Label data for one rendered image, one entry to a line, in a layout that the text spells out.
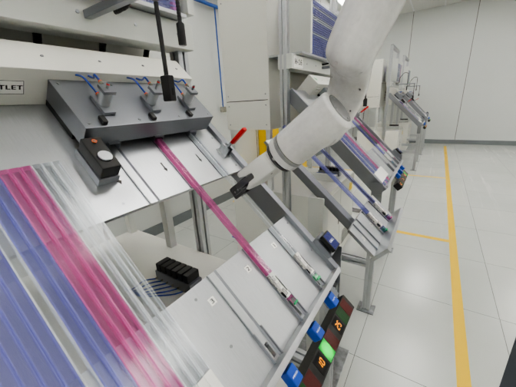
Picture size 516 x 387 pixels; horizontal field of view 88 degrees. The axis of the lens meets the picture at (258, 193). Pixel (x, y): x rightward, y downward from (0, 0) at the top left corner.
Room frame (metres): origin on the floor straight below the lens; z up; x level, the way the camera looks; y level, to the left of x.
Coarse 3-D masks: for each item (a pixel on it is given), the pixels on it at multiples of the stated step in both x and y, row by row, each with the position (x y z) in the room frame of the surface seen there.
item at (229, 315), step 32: (288, 224) 0.66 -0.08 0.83; (288, 256) 0.56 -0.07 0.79; (192, 288) 0.39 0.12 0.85; (224, 288) 0.42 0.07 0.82; (256, 288) 0.45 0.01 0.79; (288, 288) 0.48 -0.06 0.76; (320, 288) 0.52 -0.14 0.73; (192, 320) 0.34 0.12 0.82; (224, 320) 0.37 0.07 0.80; (256, 320) 0.39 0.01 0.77; (288, 320) 0.42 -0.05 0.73; (224, 352) 0.32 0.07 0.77; (256, 352) 0.34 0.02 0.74; (224, 384) 0.29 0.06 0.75; (256, 384) 0.30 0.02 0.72
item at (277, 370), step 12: (336, 276) 0.56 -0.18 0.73; (324, 288) 0.51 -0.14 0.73; (312, 312) 0.44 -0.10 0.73; (300, 324) 0.42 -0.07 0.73; (300, 336) 0.38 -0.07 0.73; (288, 348) 0.36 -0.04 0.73; (276, 360) 0.35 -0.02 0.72; (288, 360) 0.34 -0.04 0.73; (276, 372) 0.31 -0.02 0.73; (264, 384) 0.30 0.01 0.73
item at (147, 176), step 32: (0, 128) 0.47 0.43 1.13; (32, 128) 0.51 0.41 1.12; (0, 160) 0.42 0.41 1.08; (32, 160) 0.45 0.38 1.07; (64, 160) 0.48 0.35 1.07; (128, 160) 0.55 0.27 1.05; (160, 160) 0.61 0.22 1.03; (192, 160) 0.66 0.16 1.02; (224, 160) 0.74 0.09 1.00; (96, 192) 0.46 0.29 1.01; (128, 192) 0.49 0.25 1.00; (160, 192) 0.53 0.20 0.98
